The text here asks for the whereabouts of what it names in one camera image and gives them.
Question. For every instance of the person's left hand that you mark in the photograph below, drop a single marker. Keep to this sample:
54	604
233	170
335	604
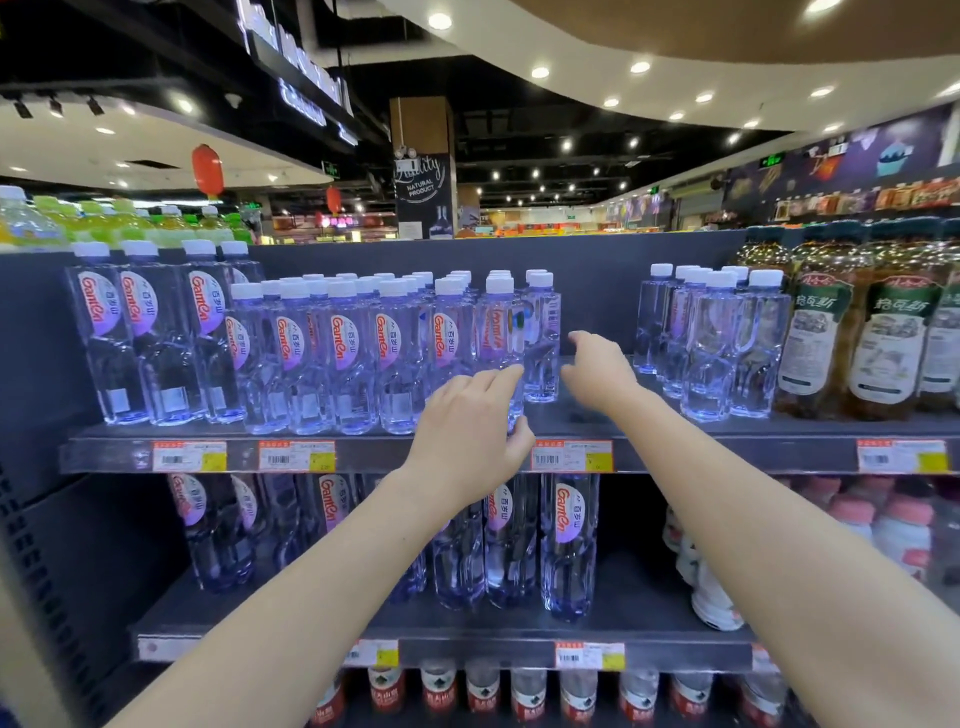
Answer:
465	442

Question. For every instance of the person's right hand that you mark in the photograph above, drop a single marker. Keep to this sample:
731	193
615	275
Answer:
604	375

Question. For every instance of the dark grey metal shelf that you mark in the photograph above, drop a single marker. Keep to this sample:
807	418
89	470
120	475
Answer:
592	285

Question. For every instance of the group of small water bottles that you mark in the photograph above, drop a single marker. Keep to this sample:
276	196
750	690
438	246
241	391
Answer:
345	390

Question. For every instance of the person's left forearm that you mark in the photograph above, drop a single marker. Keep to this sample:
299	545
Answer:
292	615

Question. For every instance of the person's right forearm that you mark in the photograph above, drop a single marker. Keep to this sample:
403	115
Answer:
780	555

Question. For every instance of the group of large water bottles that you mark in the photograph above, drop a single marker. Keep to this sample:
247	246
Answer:
712	367
570	562

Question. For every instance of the large clear water bottle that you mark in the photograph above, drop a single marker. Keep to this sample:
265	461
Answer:
244	266
214	375
165	382
109	375

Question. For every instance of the distant store displays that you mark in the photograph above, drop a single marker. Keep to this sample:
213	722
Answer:
540	225

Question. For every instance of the black chalkboard sign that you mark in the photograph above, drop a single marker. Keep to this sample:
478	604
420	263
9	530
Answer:
424	206

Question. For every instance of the row of red label bottles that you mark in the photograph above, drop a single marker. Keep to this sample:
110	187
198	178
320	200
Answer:
529	701

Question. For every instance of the small red paper lantern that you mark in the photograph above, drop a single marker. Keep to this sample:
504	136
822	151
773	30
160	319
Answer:
334	199

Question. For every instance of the group of amber liquid bottles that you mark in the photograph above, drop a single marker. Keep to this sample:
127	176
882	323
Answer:
885	352

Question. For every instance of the group of recessed ceiling lights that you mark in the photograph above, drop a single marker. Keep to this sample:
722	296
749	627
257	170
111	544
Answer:
640	67

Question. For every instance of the brown square pillar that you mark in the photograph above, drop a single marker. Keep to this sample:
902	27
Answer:
421	120

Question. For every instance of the group of white pink bottles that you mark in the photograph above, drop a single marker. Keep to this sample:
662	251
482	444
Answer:
900	536

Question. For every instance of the medium red paper lantern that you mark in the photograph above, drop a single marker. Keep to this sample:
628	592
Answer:
207	169

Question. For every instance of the illuminated store sign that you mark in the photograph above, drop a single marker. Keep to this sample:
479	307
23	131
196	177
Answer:
300	82

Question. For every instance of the ceiling air vent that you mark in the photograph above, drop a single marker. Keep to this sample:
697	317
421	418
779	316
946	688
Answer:
152	163

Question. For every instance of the row of yellow green bottles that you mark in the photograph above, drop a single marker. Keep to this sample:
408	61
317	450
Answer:
45	221

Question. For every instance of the black track spotlight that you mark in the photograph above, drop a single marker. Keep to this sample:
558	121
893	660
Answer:
22	109
55	106
94	106

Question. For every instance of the purple wall mural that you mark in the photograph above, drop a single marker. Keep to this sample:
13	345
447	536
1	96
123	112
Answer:
862	157

